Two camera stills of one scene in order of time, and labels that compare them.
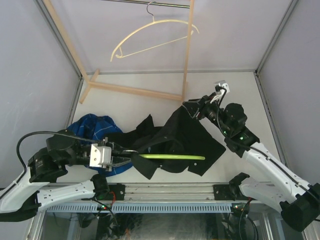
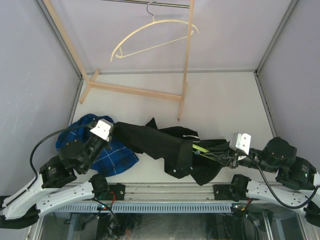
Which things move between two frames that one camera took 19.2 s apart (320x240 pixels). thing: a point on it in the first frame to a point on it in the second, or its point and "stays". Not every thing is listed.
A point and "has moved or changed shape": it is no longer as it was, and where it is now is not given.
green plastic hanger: (172, 156) to (201, 149)
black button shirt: (183, 135) has moved or changed shape
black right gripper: (193, 106) to (223, 158)
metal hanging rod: (152, 3) stays
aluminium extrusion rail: (174, 192) stays
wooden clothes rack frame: (89, 80) stays
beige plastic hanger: (153, 21) stays
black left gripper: (118, 161) to (107, 144)
